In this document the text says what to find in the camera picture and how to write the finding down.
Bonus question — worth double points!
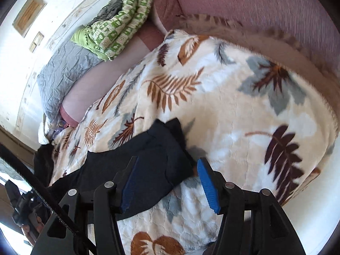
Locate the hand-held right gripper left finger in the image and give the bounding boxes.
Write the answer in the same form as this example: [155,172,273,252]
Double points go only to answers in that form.
[30,156,139,255]

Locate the green patterned quilt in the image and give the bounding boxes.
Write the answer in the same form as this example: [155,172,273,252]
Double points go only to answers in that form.
[70,0,155,62]

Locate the dark cloth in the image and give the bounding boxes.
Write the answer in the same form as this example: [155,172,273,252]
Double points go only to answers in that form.
[33,143,57,188]

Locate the grey quilted pillow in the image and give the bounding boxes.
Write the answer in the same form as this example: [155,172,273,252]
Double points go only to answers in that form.
[37,40,105,128]

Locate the leaf print fleece blanket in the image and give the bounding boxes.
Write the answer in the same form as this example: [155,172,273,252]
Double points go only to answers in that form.
[49,13,336,255]

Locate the grey garment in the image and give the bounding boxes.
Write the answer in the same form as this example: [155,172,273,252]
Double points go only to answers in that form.
[93,0,125,26]

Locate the pink corduroy headboard cushion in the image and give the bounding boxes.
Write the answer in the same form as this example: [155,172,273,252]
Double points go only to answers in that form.
[151,0,340,91]

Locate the pink bed sheet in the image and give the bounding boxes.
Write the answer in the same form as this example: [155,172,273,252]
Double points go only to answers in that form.
[60,20,166,127]

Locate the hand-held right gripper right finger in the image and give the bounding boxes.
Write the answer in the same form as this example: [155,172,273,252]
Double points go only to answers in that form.
[197,157,306,255]

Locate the black braided cable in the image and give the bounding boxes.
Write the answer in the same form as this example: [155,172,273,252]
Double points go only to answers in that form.
[0,143,96,255]

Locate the black pants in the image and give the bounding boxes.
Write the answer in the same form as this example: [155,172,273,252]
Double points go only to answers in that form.
[48,118,197,221]

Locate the wall switch plate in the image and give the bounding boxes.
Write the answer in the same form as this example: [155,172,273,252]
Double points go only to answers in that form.
[29,31,45,53]

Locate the framed wall picture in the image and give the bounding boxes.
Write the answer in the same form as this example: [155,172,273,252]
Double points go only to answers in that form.
[12,0,47,38]

